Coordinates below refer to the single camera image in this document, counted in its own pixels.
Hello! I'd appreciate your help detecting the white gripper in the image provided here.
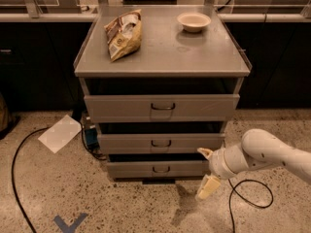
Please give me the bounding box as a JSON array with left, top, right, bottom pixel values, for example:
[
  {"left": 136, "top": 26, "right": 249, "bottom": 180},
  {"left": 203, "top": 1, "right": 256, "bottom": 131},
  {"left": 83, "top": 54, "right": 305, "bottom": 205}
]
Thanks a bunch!
[{"left": 195, "top": 144, "right": 249, "bottom": 200}]

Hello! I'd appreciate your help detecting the grey bottom drawer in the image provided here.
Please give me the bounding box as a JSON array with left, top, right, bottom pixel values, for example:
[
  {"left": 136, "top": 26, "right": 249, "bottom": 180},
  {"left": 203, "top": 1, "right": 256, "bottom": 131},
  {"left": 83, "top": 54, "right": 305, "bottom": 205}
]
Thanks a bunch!
[{"left": 107, "top": 160, "right": 209, "bottom": 180}]

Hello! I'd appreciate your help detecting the grey drawer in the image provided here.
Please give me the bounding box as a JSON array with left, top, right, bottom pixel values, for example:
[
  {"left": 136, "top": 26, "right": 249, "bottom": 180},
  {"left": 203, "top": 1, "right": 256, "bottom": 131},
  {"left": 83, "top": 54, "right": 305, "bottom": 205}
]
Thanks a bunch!
[
  {"left": 107, "top": 160, "right": 209, "bottom": 180},
  {"left": 85, "top": 94, "right": 239, "bottom": 122},
  {"left": 97, "top": 133, "right": 225, "bottom": 154}
]

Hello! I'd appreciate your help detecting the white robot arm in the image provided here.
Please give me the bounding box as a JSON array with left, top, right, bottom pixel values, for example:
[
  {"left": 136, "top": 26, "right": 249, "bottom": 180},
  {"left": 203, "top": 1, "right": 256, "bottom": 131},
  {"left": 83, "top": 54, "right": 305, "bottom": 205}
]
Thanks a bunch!
[{"left": 196, "top": 129, "right": 311, "bottom": 200}]

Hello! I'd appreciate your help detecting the grey drawer cabinet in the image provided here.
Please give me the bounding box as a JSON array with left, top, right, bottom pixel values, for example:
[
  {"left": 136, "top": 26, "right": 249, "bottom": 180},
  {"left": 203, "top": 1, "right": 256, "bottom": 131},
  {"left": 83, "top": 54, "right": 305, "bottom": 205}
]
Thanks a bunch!
[{"left": 73, "top": 5, "right": 253, "bottom": 183}]

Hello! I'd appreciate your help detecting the grey middle drawer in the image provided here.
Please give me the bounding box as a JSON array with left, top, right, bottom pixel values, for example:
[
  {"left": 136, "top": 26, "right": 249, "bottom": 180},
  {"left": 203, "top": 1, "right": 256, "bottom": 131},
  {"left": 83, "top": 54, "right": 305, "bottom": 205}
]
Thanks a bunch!
[{"left": 97, "top": 133, "right": 225, "bottom": 154}]

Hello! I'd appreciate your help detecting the grey top drawer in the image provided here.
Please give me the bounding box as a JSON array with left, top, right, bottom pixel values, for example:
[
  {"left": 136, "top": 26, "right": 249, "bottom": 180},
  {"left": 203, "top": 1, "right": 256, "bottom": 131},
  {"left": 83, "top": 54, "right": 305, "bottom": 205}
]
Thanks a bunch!
[{"left": 85, "top": 94, "right": 239, "bottom": 122}]

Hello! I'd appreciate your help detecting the blue box on floor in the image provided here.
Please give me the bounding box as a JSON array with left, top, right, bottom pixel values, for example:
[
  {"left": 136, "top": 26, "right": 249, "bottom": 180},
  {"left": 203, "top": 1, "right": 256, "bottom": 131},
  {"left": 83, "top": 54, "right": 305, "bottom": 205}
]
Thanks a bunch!
[{"left": 85, "top": 128, "right": 99, "bottom": 150}]

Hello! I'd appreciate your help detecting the white paper bowl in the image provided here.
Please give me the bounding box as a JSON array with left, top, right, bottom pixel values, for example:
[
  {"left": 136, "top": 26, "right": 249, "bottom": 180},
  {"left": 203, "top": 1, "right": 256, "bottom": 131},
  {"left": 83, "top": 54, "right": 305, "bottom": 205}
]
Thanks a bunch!
[{"left": 177, "top": 13, "right": 211, "bottom": 33}]

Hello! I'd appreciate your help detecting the blue tape floor mark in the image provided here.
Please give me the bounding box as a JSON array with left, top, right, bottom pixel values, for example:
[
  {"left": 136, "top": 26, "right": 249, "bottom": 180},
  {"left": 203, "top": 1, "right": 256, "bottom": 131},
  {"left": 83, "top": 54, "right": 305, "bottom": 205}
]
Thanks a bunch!
[{"left": 52, "top": 213, "right": 89, "bottom": 233}]

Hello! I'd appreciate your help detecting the white paper sheet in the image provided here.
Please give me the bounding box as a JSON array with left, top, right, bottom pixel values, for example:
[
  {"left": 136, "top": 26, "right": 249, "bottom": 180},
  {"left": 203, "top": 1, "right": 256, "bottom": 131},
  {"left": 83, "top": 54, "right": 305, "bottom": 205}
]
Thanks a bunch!
[{"left": 38, "top": 115, "right": 82, "bottom": 153}]

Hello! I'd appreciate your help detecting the yellow brown chip bag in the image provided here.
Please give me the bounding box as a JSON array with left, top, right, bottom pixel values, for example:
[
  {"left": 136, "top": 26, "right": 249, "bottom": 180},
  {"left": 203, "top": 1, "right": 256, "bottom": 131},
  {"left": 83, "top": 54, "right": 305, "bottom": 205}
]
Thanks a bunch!
[{"left": 104, "top": 10, "right": 142, "bottom": 62}]

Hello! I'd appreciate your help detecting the brown bag at left edge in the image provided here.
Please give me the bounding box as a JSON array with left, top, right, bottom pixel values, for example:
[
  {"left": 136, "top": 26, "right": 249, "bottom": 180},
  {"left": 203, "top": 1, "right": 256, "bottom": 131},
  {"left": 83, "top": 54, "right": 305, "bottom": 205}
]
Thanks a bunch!
[{"left": 0, "top": 93, "right": 13, "bottom": 135}]

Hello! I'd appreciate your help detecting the black looped cable right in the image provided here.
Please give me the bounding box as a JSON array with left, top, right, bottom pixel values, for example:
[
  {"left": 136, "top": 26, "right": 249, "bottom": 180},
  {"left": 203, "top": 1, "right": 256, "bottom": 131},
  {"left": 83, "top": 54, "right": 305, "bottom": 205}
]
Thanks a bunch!
[{"left": 223, "top": 140, "right": 275, "bottom": 233}]

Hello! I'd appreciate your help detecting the white counter rail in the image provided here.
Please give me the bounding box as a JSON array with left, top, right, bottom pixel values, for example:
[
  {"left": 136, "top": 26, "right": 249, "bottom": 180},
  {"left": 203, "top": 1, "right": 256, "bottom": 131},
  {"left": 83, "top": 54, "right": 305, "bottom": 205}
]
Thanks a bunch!
[{"left": 0, "top": 14, "right": 311, "bottom": 23}]

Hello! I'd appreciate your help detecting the black cable left floor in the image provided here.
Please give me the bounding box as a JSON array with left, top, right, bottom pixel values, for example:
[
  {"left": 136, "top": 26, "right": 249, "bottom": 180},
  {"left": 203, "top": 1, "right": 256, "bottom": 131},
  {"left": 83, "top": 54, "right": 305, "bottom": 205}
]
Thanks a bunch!
[{"left": 11, "top": 126, "right": 50, "bottom": 233}]

